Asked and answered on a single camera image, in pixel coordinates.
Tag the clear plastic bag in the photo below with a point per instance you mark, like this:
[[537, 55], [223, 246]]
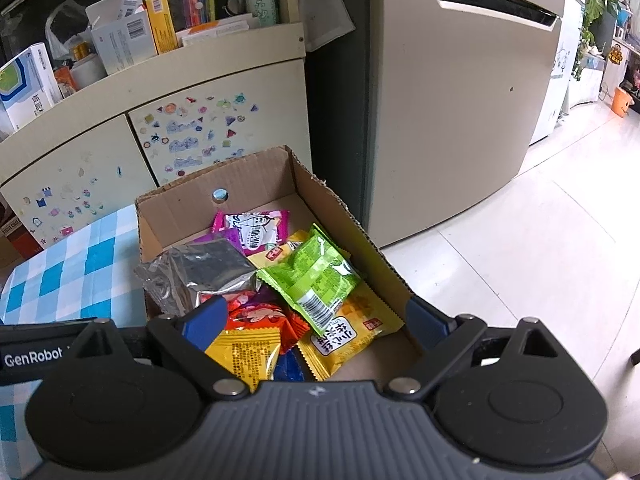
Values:
[[65, 25]]

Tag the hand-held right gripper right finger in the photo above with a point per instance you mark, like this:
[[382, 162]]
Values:
[[425, 322]]

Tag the blue snack packet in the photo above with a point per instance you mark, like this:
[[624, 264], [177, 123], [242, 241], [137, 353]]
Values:
[[287, 367]]

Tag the black toaster oven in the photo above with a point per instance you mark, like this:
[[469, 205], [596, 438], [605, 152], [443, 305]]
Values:
[[30, 20]]

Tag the printed cardboard box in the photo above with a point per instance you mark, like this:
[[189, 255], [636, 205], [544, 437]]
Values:
[[175, 215]]

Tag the pile of medicine boxes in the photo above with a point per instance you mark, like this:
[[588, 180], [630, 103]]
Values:
[[125, 35]]

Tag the pink snack packet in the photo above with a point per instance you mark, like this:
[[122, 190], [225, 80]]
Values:
[[255, 232]]

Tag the yellow snack packet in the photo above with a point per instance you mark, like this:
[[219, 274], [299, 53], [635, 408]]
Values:
[[350, 340], [275, 255]]

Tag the beige refrigerator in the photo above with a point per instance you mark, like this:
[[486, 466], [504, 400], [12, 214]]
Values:
[[450, 110]]

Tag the white hanging cloth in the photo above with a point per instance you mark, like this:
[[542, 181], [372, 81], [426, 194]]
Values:
[[325, 5]]

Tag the green potted plant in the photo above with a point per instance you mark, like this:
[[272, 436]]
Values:
[[602, 5]]

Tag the red snack packet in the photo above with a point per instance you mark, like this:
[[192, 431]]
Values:
[[260, 312]]

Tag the cream stickered cabinet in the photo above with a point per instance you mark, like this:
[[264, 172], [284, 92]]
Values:
[[75, 130]]

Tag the green tin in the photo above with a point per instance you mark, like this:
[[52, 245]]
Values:
[[260, 5]]

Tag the silver foil snack packet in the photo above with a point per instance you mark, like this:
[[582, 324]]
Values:
[[200, 270]]

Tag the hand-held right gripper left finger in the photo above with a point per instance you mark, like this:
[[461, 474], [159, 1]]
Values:
[[205, 320]]

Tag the green snack packet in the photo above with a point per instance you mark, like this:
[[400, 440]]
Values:
[[310, 270]]

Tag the orange snack packet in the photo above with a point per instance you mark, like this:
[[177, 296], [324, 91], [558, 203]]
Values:
[[240, 355]]

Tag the white plastic jar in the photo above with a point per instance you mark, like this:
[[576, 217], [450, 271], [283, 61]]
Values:
[[89, 72]]

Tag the purple snack packet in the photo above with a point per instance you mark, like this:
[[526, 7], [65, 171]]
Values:
[[232, 240]]

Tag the white stickered appliance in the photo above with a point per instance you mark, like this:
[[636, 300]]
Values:
[[555, 85]]

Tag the blue checkered tablecloth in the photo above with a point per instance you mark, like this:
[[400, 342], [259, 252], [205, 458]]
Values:
[[75, 270]]

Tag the dark red cardboard box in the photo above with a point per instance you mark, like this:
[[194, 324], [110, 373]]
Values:
[[22, 240]]

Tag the orange bucket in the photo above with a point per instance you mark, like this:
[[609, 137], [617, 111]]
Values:
[[621, 102]]

